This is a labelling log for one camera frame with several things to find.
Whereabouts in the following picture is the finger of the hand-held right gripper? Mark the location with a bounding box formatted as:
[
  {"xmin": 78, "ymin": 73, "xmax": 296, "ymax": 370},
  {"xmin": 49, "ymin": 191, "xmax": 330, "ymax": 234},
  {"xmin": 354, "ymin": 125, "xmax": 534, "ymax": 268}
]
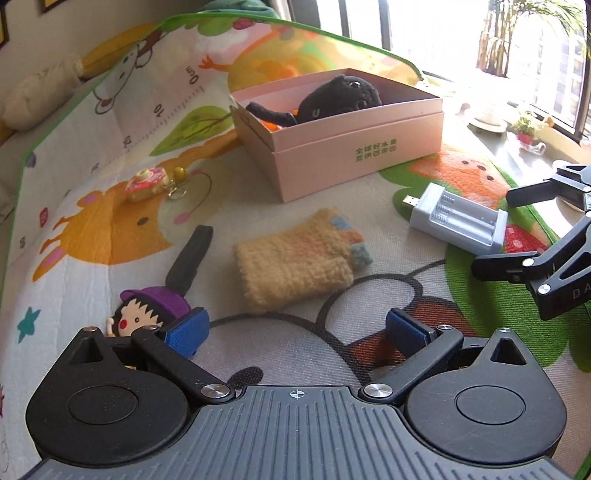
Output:
[
  {"xmin": 471, "ymin": 216, "xmax": 591, "ymax": 321},
  {"xmin": 505, "ymin": 164, "xmax": 591, "ymax": 214}
]

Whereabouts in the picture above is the yellow plush pillow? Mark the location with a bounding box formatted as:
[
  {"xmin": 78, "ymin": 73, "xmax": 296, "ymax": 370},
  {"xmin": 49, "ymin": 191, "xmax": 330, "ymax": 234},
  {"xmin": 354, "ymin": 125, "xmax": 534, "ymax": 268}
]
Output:
[{"xmin": 79, "ymin": 23, "xmax": 155, "ymax": 71}]

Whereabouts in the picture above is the orange plastic toy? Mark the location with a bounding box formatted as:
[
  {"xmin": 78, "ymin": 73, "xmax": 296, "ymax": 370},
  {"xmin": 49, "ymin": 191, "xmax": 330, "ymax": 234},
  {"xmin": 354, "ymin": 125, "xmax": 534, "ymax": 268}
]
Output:
[{"xmin": 261, "ymin": 110, "xmax": 298, "ymax": 134}]

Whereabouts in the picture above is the cream knitted glove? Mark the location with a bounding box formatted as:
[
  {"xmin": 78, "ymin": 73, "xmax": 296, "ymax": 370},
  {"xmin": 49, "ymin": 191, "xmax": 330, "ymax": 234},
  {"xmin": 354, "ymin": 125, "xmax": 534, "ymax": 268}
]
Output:
[{"xmin": 233, "ymin": 208, "xmax": 374, "ymax": 315}]

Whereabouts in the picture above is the cream plush pillow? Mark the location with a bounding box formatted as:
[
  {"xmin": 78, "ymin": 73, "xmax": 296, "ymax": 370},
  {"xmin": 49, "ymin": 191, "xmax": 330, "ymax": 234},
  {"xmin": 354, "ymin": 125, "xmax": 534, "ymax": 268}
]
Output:
[{"xmin": 2, "ymin": 58, "xmax": 84, "ymax": 131}]

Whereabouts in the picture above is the pink cardboard box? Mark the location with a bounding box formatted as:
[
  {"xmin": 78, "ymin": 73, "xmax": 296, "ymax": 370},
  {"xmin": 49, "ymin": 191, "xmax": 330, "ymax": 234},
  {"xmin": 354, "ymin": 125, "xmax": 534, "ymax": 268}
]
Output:
[{"xmin": 229, "ymin": 69, "xmax": 445, "ymax": 203}]

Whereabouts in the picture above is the grey sofa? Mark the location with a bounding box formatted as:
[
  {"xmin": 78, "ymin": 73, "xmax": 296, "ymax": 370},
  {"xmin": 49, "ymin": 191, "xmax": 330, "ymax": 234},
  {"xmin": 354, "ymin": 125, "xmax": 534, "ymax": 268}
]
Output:
[{"xmin": 0, "ymin": 124, "xmax": 33, "ymax": 213}]

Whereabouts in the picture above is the black plush toy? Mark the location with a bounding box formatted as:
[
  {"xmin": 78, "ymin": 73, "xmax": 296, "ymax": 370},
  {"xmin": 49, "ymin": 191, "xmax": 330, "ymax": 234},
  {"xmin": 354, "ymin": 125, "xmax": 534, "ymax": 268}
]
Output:
[{"xmin": 246, "ymin": 74, "xmax": 383, "ymax": 127}]

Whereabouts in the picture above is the small plant in red pot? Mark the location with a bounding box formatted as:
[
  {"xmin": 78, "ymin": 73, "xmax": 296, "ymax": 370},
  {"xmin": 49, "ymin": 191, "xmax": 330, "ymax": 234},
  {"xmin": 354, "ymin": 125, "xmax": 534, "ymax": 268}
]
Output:
[{"xmin": 509, "ymin": 110, "xmax": 549, "ymax": 154}]

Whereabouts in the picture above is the tall palm plant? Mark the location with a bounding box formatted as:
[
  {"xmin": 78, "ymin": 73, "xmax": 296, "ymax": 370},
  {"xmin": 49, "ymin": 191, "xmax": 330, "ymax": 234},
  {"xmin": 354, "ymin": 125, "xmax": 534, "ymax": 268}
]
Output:
[{"xmin": 479, "ymin": 0, "xmax": 589, "ymax": 78}]

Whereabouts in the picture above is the doll with purple hat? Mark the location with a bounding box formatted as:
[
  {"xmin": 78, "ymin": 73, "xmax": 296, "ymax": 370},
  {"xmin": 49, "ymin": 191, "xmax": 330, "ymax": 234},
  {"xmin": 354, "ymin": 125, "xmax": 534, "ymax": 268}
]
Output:
[{"xmin": 105, "ymin": 285, "xmax": 192, "ymax": 344}]

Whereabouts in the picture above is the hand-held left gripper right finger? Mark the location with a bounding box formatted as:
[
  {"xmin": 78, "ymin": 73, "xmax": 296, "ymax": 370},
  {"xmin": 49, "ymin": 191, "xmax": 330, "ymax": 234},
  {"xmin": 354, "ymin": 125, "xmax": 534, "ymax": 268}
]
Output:
[{"xmin": 360, "ymin": 307, "xmax": 539, "ymax": 407}]

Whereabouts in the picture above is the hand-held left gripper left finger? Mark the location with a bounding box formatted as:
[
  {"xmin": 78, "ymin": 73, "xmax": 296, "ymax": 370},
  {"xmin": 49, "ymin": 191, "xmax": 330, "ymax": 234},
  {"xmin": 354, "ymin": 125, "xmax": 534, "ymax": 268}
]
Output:
[{"xmin": 65, "ymin": 308, "xmax": 236, "ymax": 404}]

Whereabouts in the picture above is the cake keychain with bell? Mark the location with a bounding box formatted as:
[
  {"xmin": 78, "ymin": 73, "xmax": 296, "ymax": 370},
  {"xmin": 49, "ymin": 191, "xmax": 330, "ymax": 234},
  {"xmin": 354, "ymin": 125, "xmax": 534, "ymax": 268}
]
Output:
[{"xmin": 124, "ymin": 166, "xmax": 190, "ymax": 204}]

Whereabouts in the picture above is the printed cartoon play mat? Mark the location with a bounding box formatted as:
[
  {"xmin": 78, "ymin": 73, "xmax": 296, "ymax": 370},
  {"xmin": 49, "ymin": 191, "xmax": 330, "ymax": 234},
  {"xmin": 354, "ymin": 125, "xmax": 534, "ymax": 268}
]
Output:
[{"xmin": 0, "ymin": 13, "xmax": 591, "ymax": 480}]

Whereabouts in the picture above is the white plant pot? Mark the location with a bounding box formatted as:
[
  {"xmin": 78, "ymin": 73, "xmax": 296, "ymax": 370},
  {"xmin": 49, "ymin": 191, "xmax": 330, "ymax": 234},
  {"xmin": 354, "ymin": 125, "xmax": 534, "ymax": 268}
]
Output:
[{"xmin": 464, "ymin": 80, "xmax": 509, "ymax": 136}]

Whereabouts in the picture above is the green cloth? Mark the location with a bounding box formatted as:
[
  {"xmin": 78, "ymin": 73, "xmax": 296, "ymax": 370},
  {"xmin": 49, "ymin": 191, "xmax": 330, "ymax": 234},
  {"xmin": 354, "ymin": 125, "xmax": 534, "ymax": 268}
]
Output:
[{"xmin": 201, "ymin": 0, "xmax": 280, "ymax": 23}]

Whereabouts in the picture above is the white battery charger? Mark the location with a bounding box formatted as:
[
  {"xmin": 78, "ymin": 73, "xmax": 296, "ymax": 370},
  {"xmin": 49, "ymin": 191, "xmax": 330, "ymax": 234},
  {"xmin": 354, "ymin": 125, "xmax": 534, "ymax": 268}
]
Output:
[{"xmin": 403, "ymin": 182, "xmax": 509, "ymax": 256}]

